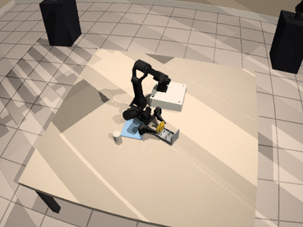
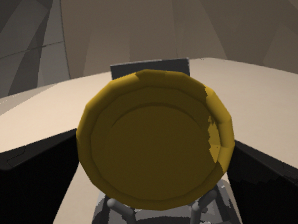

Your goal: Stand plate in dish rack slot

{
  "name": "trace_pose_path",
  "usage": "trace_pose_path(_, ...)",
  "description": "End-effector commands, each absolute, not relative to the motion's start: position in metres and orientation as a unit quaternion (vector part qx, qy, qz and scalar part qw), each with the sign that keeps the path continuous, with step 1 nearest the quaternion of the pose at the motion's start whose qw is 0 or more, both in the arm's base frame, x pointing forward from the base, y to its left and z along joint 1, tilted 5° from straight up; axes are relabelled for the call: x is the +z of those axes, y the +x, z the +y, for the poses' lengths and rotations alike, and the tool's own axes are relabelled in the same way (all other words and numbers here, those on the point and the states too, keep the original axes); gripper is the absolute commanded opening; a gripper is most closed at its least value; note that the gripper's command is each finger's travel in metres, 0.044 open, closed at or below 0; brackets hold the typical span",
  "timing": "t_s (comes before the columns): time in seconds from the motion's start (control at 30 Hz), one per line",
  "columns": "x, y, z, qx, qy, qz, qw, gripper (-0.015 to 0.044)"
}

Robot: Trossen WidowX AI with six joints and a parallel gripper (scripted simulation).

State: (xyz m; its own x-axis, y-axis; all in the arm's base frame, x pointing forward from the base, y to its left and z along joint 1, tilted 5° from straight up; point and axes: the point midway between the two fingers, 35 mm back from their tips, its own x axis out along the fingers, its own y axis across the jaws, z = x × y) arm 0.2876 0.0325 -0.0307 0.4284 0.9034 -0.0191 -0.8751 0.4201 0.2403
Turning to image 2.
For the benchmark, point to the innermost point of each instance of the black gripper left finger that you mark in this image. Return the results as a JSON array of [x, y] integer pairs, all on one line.
[[34, 179]]

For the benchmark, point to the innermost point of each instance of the dark grey dish rack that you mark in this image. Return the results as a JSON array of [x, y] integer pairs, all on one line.
[[213, 208]]

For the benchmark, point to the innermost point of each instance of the olive-yellow round plate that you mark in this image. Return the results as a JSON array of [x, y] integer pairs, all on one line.
[[155, 139]]

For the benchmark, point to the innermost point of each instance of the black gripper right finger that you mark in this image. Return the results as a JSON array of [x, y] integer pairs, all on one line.
[[265, 189]]

